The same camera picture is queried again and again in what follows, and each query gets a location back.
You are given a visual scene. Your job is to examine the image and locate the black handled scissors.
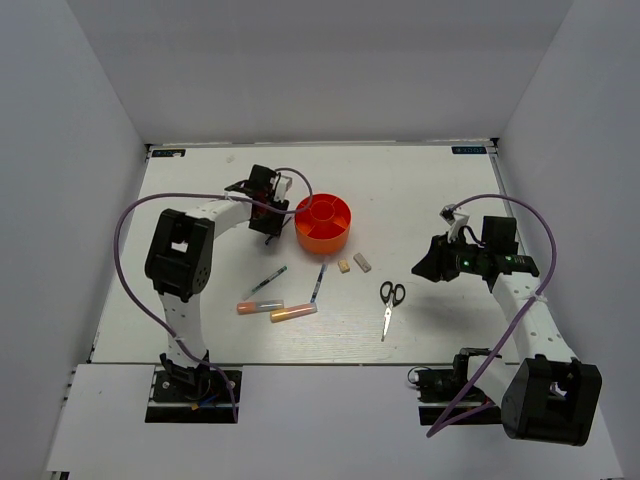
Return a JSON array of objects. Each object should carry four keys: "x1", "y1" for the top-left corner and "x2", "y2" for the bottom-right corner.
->
[{"x1": 379, "y1": 281, "x2": 406, "y2": 342}]

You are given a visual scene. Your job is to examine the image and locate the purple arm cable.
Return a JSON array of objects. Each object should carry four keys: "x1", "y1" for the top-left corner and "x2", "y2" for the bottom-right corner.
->
[
  {"x1": 425, "y1": 194, "x2": 558, "y2": 440},
  {"x1": 114, "y1": 168, "x2": 315, "y2": 421}
]

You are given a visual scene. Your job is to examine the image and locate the right corner table label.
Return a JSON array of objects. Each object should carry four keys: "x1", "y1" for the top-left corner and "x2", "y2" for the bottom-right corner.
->
[{"x1": 451, "y1": 145, "x2": 487, "y2": 155}]

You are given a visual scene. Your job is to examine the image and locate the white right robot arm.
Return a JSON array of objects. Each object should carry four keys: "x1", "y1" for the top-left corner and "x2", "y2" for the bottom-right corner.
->
[{"x1": 412, "y1": 209, "x2": 602, "y2": 446}]

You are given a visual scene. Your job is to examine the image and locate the left corner table label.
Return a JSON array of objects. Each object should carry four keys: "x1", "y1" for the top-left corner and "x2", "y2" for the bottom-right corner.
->
[{"x1": 151, "y1": 149, "x2": 186, "y2": 158}]

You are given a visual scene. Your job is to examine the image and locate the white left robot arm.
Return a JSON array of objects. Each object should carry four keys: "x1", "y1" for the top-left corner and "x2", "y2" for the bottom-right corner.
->
[{"x1": 144, "y1": 165, "x2": 292, "y2": 399}]

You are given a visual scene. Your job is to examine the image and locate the orange round compartment container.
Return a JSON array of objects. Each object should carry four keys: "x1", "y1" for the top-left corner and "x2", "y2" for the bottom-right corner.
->
[{"x1": 294, "y1": 193, "x2": 352, "y2": 255}]

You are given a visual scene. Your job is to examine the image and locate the blue clear pen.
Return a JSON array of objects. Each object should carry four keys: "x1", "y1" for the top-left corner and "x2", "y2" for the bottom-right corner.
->
[{"x1": 310, "y1": 262, "x2": 327, "y2": 304}]

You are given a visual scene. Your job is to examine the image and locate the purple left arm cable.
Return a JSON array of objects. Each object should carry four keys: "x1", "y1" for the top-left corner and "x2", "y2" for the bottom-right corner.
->
[{"x1": 114, "y1": 168, "x2": 315, "y2": 421}]

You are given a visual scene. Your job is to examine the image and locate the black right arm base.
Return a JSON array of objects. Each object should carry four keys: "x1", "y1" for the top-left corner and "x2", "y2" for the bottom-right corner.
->
[{"x1": 407, "y1": 348, "x2": 501, "y2": 427}]

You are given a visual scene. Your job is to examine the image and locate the corner table label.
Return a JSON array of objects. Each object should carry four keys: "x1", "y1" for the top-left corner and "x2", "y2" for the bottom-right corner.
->
[
  {"x1": 451, "y1": 145, "x2": 487, "y2": 155},
  {"x1": 151, "y1": 149, "x2": 186, "y2": 158}
]

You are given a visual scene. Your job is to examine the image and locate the grey white eraser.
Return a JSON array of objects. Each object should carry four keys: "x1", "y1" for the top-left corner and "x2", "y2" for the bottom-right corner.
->
[{"x1": 353, "y1": 253, "x2": 371, "y2": 273}]

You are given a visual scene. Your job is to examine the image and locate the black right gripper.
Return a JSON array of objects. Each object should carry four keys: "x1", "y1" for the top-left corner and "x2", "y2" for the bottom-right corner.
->
[{"x1": 411, "y1": 229, "x2": 489, "y2": 282}]

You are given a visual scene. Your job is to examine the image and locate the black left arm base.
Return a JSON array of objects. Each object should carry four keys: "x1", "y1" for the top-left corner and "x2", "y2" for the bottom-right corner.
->
[{"x1": 145, "y1": 354, "x2": 242, "y2": 424}]

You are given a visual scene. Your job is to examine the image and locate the green pen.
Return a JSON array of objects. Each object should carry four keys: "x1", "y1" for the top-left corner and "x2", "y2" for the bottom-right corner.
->
[{"x1": 248, "y1": 265, "x2": 288, "y2": 297}]

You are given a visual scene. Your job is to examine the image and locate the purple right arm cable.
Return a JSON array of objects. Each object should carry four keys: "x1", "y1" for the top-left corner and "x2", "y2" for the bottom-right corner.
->
[{"x1": 425, "y1": 194, "x2": 558, "y2": 440}]

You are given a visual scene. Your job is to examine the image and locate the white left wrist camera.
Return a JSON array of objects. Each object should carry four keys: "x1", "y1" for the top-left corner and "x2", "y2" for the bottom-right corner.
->
[{"x1": 274, "y1": 173, "x2": 293, "y2": 202}]

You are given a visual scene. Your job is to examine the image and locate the beige eraser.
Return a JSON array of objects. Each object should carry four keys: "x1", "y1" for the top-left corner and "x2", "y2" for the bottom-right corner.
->
[{"x1": 338, "y1": 260, "x2": 350, "y2": 273}]

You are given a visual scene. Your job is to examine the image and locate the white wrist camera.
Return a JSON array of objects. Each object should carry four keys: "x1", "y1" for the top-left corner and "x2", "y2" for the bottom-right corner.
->
[
  {"x1": 274, "y1": 173, "x2": 293, "y2": 202},
  {"x1": 440, "y1": 204, "x2": 470, "y2": 243}
]

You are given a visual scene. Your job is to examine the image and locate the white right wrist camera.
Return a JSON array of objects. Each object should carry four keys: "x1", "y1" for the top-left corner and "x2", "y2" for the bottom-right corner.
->
[{"x1": 440, "y1": 204, "x2": 470, "y2": 243}]

